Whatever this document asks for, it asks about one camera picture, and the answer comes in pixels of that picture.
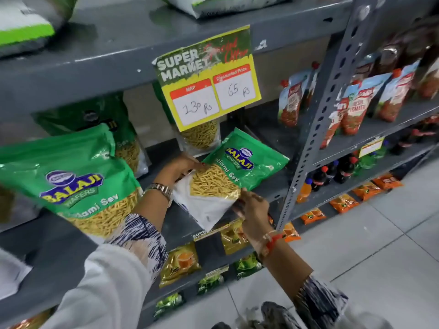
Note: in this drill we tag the yellow green price sign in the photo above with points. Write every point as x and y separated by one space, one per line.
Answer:
209 82

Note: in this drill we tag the small yellow shelf label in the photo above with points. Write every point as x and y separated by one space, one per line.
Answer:
209 232
217 271
371 146

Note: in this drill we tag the row of soft drink bottles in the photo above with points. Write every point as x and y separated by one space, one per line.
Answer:
338 169

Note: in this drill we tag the white green sack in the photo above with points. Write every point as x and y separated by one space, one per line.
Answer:
219 3
24 27

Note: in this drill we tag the grey metal shelf rack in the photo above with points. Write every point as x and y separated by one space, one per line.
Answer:
377 127
103 47

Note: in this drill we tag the person's right fingers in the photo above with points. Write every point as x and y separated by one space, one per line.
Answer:
247 202

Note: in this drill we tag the green drink powder packet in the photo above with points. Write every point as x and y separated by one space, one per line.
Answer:
210 283
247 265
168 304

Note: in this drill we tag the green snack packet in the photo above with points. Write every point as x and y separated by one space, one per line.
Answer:
200 135
103 111
68 174
240 161

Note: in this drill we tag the row of red sauce pouches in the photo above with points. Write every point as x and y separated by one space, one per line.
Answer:
358 106

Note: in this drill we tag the silver wristwatch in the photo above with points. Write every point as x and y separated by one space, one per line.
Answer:
161 190

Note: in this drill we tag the person's left forearm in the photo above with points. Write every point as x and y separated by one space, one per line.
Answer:
147 219

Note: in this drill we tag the person's left hand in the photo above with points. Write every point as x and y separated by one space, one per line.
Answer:
173 169

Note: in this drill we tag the person's right forearm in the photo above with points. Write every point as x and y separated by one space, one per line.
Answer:
284 267

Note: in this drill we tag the white paper packet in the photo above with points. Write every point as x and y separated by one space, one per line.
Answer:
12 274

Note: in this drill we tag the yellow drink powder packet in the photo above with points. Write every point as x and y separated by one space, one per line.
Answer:
180 263
234 238

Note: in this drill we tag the orange drink powder packet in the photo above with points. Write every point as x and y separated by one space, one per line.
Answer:
367 191
291 232
313 216
387 181
344 203

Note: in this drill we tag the person's right hand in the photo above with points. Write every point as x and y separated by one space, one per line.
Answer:
257 215

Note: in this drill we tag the person's patterned clothing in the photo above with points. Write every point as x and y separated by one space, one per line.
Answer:
274 316

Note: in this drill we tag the person's left thumb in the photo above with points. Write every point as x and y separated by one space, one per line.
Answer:
194 165

